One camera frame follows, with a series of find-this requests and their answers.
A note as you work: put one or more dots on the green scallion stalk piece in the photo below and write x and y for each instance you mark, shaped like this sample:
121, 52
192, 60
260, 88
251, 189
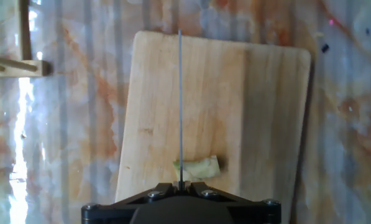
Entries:
200, 169

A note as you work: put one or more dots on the wooden cutting board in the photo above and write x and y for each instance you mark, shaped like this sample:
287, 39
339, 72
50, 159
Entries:
204, 93

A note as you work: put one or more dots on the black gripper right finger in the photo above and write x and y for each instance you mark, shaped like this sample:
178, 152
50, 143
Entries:
253, 213

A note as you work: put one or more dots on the orange marble patterned mat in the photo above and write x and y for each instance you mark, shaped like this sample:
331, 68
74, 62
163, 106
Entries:
79, 124

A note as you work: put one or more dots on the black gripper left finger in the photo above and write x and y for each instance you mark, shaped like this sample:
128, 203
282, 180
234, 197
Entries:
110, 213

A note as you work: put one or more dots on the wooden knife rack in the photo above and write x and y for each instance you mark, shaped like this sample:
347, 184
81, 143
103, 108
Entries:
14, 68

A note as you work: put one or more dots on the steel cleaver knife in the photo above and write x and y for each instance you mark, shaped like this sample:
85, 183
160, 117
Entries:
180, 93

